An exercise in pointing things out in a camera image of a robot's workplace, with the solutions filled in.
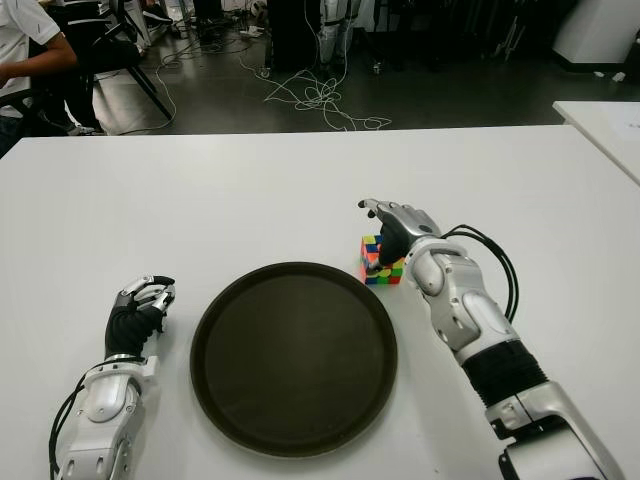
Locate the black office chair armrest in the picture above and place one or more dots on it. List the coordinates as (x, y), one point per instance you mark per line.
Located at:
(15, 102)

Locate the dark brown round plate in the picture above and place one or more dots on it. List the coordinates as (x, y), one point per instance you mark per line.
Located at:
(295, 360)

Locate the multicolour Rubik's cube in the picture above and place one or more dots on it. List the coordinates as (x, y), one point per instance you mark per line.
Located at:
(367, 250)

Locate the white pedestal cabinet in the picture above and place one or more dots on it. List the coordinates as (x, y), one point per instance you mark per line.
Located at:
(595, 30)

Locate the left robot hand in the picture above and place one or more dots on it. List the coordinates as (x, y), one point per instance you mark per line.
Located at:
(127, 330)

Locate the black chair with slanted legs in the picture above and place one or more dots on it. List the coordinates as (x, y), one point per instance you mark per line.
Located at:
(115, 55)

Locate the seated person white shirt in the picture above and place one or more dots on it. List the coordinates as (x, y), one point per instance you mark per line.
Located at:
(20, 40)

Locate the white power strip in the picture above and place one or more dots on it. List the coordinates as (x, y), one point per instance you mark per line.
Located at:
(251, 32)

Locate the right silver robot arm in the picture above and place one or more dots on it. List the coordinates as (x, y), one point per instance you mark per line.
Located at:
(470, 300)

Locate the tall black cabinet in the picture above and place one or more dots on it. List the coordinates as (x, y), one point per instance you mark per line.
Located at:
(292, 35)

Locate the black trousered leg white shoe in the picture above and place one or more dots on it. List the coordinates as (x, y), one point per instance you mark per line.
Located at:
(75, 95)

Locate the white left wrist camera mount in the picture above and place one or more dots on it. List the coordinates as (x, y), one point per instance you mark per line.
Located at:
(150, 367)

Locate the white side table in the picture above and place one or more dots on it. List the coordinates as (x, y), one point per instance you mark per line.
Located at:
(605, 130)

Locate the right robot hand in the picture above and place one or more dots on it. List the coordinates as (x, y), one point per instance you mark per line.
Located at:
(400, 225)

